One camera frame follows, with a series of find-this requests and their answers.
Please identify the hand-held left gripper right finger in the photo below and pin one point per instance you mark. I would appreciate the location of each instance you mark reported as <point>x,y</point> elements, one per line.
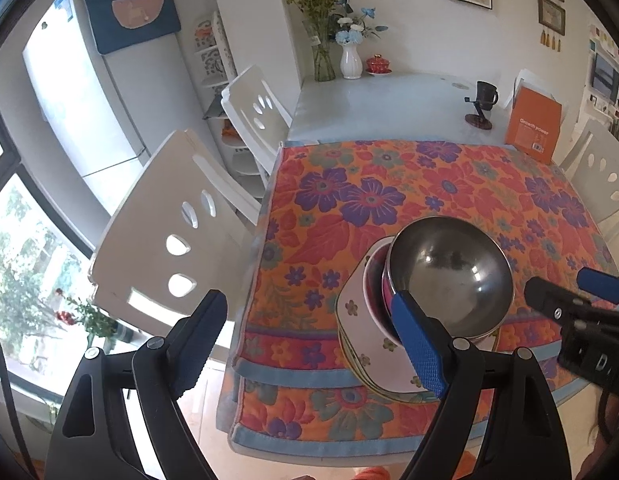
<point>419,345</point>

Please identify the blue artificial flowers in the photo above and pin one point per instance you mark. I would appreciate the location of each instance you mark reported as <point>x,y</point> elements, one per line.
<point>352,32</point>

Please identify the wall television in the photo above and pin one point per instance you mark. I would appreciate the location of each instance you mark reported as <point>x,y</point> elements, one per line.
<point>605,77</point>

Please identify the white plate gold rim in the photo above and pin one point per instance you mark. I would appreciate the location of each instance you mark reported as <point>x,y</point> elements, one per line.
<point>363,381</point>

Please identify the potted plant red flowers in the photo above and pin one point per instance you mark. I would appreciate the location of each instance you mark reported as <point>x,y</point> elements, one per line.
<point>89,317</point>

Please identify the glass vase with green stems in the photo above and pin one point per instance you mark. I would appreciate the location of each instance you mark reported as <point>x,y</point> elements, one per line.
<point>323,60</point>

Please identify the blue refrigerator cover cloth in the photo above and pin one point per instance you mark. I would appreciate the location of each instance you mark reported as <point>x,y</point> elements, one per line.
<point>104,20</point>

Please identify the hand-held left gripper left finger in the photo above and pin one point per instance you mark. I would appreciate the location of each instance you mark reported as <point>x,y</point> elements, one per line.
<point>194,355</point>

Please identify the white ceramic vase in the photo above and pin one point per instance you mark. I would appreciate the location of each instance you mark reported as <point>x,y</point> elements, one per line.
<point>350,62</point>

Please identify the black mug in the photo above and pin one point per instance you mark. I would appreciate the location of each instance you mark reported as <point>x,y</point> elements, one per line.
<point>486,94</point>

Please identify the window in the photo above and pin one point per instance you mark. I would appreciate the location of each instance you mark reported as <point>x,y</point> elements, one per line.
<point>19,260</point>

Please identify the orange floral quilted table mat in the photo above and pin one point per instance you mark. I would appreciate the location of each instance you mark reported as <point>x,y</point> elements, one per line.
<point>339,185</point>

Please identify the orange book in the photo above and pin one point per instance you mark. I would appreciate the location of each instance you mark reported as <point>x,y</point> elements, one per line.
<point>532,125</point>

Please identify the steel bowl blue outside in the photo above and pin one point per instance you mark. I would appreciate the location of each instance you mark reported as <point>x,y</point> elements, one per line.
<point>449,270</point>

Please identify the orange cushion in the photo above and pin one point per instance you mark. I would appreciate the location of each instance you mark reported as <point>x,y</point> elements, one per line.
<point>372,474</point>

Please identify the red lidded teacup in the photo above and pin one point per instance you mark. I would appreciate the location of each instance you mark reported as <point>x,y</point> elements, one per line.
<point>378,65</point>

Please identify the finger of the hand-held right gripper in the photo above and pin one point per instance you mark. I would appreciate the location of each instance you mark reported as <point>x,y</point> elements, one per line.
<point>604,285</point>
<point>554,300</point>

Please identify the white plate green floral print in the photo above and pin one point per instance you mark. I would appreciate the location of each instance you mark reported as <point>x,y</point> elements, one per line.
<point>359,340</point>
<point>348,357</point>

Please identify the grey cylindrical object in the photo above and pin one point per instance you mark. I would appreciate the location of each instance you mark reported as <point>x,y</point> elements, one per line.
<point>123,334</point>

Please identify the white wooden chair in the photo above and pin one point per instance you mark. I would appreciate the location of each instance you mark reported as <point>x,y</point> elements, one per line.
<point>597,145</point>
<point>139,210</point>
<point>244,95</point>

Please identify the steel bowl pink outside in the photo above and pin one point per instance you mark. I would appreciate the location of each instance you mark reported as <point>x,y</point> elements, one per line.
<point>372,290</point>

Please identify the white refrigerator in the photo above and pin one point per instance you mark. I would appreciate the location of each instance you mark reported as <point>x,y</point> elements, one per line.
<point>89,110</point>

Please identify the white papers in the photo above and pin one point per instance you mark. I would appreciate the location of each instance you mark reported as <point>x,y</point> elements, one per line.
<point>524,80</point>

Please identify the white corner shelf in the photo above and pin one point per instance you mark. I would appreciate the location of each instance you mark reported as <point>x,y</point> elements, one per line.
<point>214,60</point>

